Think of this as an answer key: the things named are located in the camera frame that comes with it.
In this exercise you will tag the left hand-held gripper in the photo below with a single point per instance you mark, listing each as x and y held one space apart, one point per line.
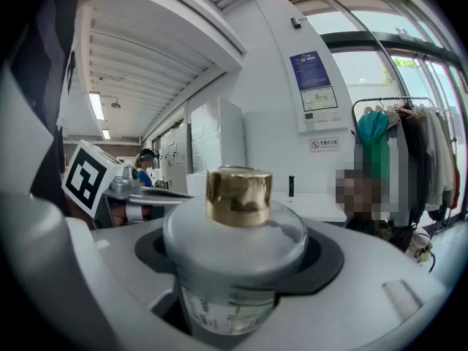
86 177

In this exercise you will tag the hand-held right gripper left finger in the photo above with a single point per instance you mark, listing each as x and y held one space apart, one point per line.
120 269

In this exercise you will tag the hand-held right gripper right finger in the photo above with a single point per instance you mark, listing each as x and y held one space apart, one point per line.
351 298

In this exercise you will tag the clear glass bottle gold cap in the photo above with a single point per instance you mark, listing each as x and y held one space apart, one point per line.
234 247

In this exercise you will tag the white box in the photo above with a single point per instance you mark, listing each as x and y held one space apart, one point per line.
196 185

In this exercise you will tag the white cabinet row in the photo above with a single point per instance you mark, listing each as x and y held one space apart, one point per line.
177 159

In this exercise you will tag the white tall refrigerator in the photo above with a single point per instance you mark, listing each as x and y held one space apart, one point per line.
215 137

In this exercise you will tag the short ceiling light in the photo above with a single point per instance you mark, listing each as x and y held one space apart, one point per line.
106 134

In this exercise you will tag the cream bag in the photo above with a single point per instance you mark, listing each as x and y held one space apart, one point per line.
422 245

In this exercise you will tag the white table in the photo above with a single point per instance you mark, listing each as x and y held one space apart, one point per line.
314 207

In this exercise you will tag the grey pendant lamp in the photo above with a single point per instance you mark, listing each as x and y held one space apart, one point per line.
116 104

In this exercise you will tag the long ceiling light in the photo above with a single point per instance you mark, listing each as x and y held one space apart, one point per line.
96 106

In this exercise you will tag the black slim cylinder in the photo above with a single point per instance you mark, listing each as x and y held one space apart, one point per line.
291 186

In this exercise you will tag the grey hoodie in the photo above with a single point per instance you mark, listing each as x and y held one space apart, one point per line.
398 166

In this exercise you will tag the dark brown jacket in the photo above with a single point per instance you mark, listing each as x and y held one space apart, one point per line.
415 159

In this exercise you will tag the red no-smoking sign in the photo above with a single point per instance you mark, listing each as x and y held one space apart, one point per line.
324 144

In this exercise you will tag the red garment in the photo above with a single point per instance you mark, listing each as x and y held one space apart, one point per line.
456 181

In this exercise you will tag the teal green hoodie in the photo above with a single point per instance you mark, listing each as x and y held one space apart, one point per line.
376 137

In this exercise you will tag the light grey coat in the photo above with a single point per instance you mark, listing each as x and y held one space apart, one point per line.
440 152

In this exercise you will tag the white notice board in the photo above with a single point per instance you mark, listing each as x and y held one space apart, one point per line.
321 110

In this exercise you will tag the person's dark shirt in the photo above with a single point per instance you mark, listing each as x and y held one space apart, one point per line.
40 49

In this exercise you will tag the metal clothes rack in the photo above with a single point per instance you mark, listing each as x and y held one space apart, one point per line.
396 99

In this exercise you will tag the blue wall poster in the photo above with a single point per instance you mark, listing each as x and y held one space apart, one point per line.
310 69

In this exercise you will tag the black wall camera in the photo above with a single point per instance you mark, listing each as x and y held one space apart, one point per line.
295 23

